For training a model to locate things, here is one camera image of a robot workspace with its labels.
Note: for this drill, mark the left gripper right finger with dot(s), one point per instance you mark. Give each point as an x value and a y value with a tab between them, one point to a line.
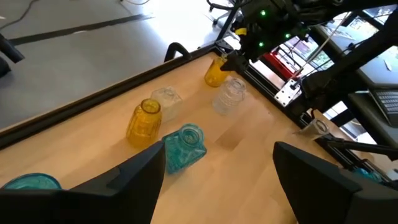
326	199

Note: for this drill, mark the dark laptop computer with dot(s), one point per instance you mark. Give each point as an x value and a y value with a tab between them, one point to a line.
387	104

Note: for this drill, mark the silver frame bracket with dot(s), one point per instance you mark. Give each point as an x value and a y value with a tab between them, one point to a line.
287	93

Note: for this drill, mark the teal round glass vase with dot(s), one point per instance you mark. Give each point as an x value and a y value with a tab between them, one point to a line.
367	175

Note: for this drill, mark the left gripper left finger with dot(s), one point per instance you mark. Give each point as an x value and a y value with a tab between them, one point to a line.
93	202

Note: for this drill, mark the clear ribbed glass vase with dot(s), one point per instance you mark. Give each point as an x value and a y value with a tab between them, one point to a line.
228	98

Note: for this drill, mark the grey desk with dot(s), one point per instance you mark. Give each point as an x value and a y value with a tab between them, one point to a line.
373	77

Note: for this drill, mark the small clear glass vase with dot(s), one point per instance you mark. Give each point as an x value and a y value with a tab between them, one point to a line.
317	127

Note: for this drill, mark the yellow ribbed glass vase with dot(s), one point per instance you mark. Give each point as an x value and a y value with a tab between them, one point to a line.
143	127

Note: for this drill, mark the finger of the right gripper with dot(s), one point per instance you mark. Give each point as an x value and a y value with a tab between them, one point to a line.
236	62

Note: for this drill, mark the red metal stand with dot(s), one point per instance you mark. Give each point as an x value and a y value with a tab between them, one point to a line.
276	63

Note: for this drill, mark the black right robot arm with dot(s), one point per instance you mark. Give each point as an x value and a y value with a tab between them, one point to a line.
357	62

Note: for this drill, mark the teal square glass vase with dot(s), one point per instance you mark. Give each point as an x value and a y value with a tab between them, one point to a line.
183	152

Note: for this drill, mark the clear square glass vase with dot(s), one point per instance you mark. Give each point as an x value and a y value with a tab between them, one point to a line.
169	101

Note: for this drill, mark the black office chair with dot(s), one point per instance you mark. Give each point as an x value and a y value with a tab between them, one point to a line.
224	12

